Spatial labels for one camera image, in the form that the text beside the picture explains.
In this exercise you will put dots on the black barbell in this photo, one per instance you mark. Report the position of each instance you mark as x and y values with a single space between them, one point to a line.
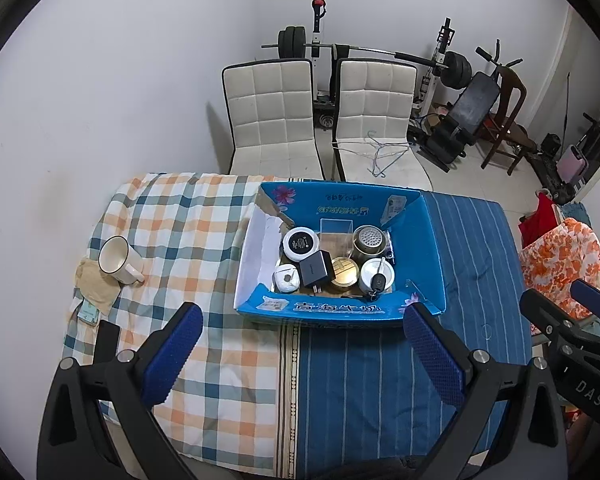
292 40

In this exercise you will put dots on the teal cloth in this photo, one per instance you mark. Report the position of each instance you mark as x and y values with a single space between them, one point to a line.
577 211

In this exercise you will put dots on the blue cardboard box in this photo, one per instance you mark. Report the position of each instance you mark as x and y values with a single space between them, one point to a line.
330 310

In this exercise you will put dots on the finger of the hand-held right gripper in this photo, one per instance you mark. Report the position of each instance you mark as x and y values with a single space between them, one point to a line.
547 317
592 297

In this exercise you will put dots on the brown wooden chair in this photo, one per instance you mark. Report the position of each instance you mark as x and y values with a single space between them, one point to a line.
510 95

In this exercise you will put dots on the red cloth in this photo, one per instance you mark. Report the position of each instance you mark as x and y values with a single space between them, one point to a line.
542 220

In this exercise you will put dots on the white barbell rack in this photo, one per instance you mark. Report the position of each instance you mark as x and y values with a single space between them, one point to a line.
319 70

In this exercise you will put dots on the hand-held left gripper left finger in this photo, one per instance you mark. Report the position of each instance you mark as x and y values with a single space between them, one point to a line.
175 355

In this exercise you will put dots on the gold round tin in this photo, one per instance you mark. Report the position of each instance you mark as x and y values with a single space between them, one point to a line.
345 272

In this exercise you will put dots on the white quilted chair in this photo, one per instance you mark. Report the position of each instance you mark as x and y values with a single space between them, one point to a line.
270 115
375 105

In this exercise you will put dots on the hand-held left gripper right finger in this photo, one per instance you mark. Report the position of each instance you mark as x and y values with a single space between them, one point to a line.
432 355

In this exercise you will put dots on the grey plug charger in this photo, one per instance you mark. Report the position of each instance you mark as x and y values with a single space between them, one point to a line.
316 269

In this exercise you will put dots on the white round cosmetic compact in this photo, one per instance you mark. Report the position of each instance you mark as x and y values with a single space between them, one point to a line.
300 244

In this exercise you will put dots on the white mug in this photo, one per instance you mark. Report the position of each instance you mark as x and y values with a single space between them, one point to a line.
117 260

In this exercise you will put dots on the black key with rings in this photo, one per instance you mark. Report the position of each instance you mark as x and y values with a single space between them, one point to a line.
377 282

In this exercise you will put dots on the orange floral blanket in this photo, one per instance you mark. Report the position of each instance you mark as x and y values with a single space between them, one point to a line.
555 260

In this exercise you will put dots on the plaid blanket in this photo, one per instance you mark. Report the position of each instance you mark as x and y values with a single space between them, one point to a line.
180 230

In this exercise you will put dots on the black weight bench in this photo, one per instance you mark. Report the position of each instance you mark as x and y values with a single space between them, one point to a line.
472 105

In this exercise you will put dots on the clear plastic box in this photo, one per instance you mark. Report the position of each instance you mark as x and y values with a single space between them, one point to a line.
336 232

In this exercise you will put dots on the metal strainer cup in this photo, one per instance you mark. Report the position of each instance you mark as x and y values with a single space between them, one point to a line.
369 240

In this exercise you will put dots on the pink suitcase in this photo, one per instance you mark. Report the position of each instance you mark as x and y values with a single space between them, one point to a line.
572 165

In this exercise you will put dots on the black flat device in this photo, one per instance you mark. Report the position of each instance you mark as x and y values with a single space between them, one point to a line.
107 342

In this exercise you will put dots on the small green packet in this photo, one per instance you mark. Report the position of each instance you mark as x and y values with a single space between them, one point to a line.
87 312

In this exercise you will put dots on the beige cloth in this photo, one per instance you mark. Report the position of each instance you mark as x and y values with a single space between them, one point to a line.
97 292

